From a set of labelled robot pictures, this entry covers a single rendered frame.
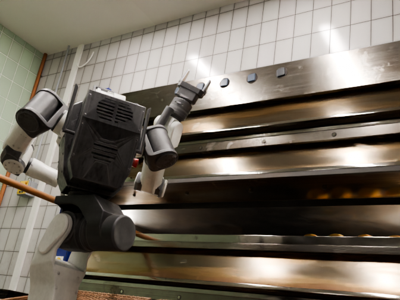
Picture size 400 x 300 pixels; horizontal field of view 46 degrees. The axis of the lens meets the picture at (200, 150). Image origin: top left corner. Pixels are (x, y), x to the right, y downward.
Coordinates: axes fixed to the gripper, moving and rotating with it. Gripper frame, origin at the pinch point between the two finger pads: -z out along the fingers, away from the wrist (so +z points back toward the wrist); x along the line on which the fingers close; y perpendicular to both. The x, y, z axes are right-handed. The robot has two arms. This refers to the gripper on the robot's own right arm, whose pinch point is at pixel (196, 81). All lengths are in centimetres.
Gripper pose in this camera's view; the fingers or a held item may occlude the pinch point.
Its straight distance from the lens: 206.7
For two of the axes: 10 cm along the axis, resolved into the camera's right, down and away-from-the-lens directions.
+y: 1.3, 2.7, 9.5
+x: -8.6, -4.5, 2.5
